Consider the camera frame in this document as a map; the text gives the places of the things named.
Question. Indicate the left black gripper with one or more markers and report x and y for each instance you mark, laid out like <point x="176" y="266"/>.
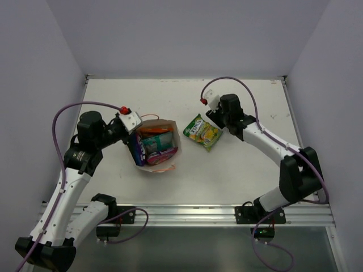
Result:
<point x="126" y="139"/>

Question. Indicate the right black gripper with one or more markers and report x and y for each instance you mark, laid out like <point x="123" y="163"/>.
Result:
<point x="214" y="117"/>

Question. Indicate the yellow green candy packet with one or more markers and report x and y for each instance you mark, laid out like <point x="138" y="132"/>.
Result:
<point x="202" y="132"/>

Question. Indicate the orange fruit candy packet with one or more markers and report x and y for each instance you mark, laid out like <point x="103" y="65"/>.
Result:
<point x="156" y="130"/>

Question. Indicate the white paper bag orange handles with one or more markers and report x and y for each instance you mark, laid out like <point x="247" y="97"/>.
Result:
<point x="153" y="120"/>

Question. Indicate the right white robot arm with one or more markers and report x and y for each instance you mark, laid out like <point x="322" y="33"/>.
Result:
<point x="300" y="173"/>

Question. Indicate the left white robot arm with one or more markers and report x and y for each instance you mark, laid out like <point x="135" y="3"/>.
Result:
<point x="53" y="243"/>

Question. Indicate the green snack packet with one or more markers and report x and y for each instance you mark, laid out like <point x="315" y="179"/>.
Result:
<point x="159" y="142"/>

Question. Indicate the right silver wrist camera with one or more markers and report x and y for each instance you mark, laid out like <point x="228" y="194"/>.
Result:
<point x="211" y="99"/>

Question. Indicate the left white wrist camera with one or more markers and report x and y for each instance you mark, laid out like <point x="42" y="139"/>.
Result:
<point x="131" y="121"/>

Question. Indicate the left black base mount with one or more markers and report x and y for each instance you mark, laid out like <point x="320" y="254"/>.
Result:
<point x="113" y="228"/>

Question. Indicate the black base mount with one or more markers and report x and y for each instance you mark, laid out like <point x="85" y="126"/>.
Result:
<point x="113" y="228"/>
<point x="251" y="215"/>

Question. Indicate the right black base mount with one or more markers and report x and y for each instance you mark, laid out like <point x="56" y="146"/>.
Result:
<point x="251" y="215"/>

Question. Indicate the aluminium front rail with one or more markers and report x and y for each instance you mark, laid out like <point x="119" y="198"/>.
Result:
<point x="298" y="215"/>

